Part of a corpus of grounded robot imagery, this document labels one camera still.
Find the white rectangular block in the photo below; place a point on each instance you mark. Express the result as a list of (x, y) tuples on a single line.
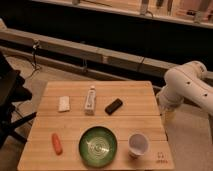
[(64, 104)]

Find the orange carrot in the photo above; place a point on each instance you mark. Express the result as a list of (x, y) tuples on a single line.
[(56, 144)]

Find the green ceramic bowl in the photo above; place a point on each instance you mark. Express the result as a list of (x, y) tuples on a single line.
[(97, 147)]

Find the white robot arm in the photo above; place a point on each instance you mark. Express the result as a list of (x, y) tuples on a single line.
[(185, 82)]

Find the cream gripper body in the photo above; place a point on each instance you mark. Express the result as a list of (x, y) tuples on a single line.
[(168, 115)]

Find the black office chair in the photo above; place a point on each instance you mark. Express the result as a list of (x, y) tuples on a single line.
[(11, 90)]

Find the white tube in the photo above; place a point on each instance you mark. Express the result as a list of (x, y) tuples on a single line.
[(90, 102)]

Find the white paper cup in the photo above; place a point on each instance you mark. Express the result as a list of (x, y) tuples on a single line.
[(138, 145)]

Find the black rectangular block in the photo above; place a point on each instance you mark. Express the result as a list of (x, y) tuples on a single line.
[(113, 106)]

